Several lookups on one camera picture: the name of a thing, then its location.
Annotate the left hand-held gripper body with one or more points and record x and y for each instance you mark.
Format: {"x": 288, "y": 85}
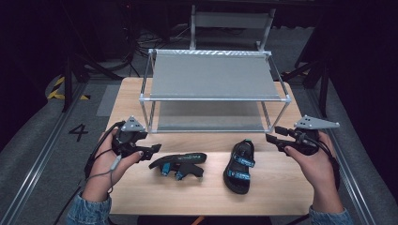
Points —
{"x": 129, "y": 137}

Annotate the grey two-tier shoe rack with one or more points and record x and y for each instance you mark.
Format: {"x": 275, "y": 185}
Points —
{"x": 212, "y": 76}

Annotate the metal floor rail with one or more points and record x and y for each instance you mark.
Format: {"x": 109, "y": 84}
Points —
{"x": 347, "y": 175}
{"x": 34, "y": 168}

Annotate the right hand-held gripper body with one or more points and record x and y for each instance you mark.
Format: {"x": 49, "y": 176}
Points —
{"x": 308, "y": 140}

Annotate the person's right hand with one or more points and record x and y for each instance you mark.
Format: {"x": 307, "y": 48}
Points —
{"x": 320, "y": 175}

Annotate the person's left hand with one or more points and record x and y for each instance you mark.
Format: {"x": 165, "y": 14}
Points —
{"x": 104, "y": 168}

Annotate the grey metal frame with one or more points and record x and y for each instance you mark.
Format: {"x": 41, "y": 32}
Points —
{"x": 230, "y": 20}

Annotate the black metal stand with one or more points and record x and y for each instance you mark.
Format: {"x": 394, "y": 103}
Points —
{"x": 324, "y": 84}
{"x": 68, "y": 81}

